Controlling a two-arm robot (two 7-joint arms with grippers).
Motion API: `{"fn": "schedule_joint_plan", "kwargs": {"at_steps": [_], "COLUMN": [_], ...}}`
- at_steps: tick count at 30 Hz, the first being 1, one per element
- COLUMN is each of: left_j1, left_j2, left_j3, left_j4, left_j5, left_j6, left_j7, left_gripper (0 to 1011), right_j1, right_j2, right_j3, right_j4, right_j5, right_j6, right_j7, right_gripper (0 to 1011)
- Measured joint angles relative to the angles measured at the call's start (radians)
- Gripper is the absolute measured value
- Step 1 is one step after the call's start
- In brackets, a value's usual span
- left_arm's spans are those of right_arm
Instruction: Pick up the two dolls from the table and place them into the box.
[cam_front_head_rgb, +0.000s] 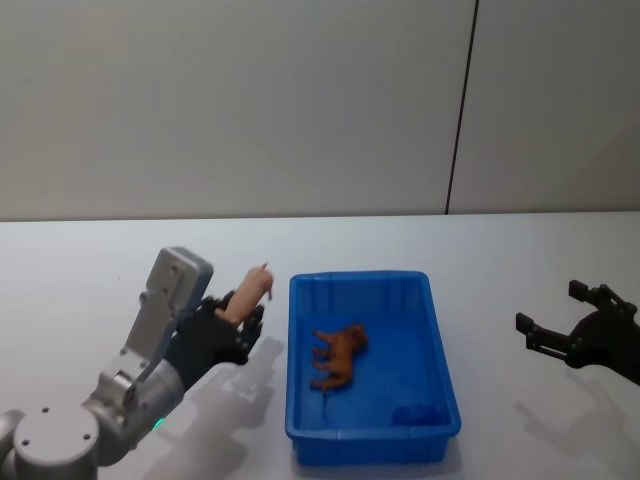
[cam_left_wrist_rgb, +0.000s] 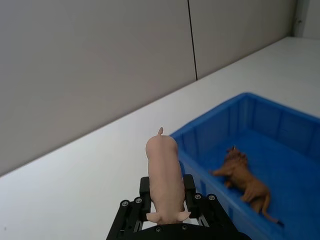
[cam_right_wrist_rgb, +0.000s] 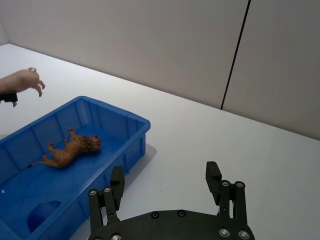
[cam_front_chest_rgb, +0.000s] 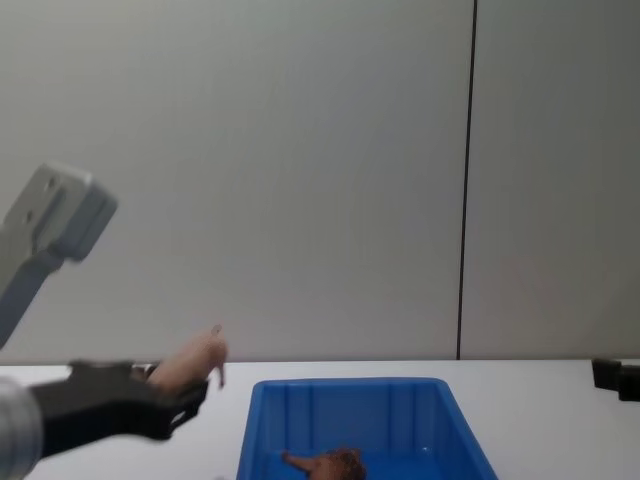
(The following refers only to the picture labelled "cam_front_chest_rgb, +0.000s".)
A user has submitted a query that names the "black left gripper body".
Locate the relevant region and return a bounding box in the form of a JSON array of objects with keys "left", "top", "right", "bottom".
[{"left": 29, "top": 359, "right": 167, "bottom": 459}]

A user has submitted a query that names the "pink toy pig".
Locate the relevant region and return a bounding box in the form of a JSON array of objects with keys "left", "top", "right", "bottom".
[{"left": 147, "top": 323, "right": 229, "bottom": 397}]

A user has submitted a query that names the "brown toy animal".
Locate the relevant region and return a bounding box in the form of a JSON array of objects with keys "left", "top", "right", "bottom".
[{"left": 281, "top": 446, "right": 369, "bottom": 480}]

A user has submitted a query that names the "blue plastic bin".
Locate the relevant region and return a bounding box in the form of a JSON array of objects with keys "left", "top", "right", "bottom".
[{"left": 234, "top": 376, "right": 502, "bottom": 480}]

